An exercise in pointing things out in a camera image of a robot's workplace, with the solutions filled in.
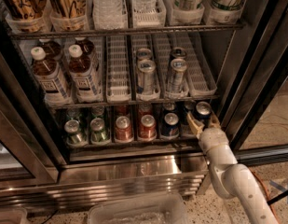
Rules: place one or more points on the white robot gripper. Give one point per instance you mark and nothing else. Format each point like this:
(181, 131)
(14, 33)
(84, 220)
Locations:
(211, 139)

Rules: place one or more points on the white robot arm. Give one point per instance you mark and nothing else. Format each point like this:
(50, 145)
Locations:
(229, 178)

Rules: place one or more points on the fridge glass door right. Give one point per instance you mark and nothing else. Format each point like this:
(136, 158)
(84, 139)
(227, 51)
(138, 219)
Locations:
(254, 71)

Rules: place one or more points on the red soda can front right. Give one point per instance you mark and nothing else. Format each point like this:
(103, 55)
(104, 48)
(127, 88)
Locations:
(147, 127)

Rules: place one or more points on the red soda can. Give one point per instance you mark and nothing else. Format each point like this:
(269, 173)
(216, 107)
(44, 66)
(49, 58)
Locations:
(147, 127)
(145, 109)
(122, 110)
(123, 130)

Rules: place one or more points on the red soda can rear right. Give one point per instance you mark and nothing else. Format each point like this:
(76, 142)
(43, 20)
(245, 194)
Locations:
(145, 109)

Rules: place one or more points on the silver slim can front right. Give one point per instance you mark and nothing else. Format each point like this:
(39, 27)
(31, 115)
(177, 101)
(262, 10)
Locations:
(176, 75)

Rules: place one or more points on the silver slim can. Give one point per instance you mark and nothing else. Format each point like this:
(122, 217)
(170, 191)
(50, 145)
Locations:
(143, 54)
(146, 70)
(176, 75)
(178, 53)

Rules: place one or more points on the silver slim can front left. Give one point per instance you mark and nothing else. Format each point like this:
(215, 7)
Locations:
(146, 70)

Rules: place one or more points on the silver slim can rear right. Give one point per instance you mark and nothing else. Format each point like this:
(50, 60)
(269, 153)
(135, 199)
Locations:
(178, 53)

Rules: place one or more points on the red soda can front left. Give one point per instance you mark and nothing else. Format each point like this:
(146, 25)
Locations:
(123, 130)

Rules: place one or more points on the red soda can rear left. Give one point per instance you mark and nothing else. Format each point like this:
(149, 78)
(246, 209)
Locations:
(122, 110)

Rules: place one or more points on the silver slim can rear left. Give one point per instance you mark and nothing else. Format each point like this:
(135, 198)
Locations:
(143, 54)

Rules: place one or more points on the green soda can front right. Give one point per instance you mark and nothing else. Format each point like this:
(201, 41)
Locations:
(98, 132)

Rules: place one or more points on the green soda can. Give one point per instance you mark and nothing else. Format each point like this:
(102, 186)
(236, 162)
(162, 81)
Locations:
(98, 132)
(98, 112)
(74, 113)
(76, 136)

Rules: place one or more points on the green soda can rear right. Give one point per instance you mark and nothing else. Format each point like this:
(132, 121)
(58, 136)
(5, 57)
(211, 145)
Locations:
(98, 112)

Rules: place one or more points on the stainless steel fridge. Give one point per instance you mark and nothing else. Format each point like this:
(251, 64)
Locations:
(91, 175)

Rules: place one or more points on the green soda can front left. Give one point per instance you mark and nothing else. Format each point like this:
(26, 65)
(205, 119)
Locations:
(76, 136)

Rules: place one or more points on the green soda can rear left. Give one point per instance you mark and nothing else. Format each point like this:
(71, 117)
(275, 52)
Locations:
(74, 113)

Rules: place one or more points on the brown tall can top left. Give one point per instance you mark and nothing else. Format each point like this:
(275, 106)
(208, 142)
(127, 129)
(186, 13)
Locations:
(23, 10)

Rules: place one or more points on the empty white tray far right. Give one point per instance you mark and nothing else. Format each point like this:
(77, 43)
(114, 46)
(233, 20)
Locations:
(199, 75)

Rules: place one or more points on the clear plastic bin on floor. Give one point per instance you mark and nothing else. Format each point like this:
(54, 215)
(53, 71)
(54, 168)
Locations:
(160, 208)

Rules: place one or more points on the black stand leg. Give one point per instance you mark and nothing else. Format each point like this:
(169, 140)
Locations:
(277, 198)

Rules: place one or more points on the tea bottle front right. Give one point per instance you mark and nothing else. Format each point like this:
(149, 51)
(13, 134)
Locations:
(84, 75)

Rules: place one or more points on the tea bottle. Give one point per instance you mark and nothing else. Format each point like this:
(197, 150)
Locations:
(87, 46)
(51, 78)
(51, 48)
(84, 75)

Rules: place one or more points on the tea bottle rear right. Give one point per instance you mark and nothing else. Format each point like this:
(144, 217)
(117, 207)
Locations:
(87, 46)

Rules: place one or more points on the tea bottle front left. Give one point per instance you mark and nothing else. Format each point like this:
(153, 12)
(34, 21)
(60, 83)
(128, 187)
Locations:
(51, 78)

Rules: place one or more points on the tea bottle rear left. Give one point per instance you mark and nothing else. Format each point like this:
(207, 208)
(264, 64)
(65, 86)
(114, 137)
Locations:
(51, 48)

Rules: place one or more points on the clear bin bottom left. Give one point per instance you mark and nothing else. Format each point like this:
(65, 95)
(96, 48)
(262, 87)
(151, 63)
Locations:
(13, 216)

